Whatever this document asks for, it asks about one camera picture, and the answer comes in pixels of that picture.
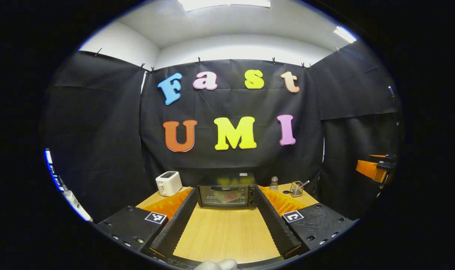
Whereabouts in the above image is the ceiling light panel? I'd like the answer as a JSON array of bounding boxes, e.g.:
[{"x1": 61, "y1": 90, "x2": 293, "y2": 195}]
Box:
[
  {"x1": 333, "y1": 25, "x2": 357, "y2": 44},
  {"x1": 177, "y1": 0, "x2": 271, "y2": 12}
]

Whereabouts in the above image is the cream square plate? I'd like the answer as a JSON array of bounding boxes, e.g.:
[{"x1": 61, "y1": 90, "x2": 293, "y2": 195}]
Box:
[{"x1": 213, "y1": 191, "x2": 240, "y2": 203}]

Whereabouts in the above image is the black electric oven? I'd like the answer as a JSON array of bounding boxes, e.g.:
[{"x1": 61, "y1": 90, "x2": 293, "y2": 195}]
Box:
[{"x1": 197, "y1": 172, "x2": 259, "y2": 209}]

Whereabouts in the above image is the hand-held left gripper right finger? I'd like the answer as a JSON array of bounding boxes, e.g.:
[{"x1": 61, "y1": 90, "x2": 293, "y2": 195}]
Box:
[{"x1": 254, "y1": 185, "x2": 358, "y2": 260}]

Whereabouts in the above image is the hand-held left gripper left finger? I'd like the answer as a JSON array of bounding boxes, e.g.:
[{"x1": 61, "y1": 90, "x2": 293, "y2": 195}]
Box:
[{"x1": 96, "y1": 187, "x2": 198, "y2": 259}]

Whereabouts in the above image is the white toaster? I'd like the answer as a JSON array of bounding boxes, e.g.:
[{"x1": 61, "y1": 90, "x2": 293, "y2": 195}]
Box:
[{"x1": 156, "y1": 171, "x2": 183, "y2": 197}]

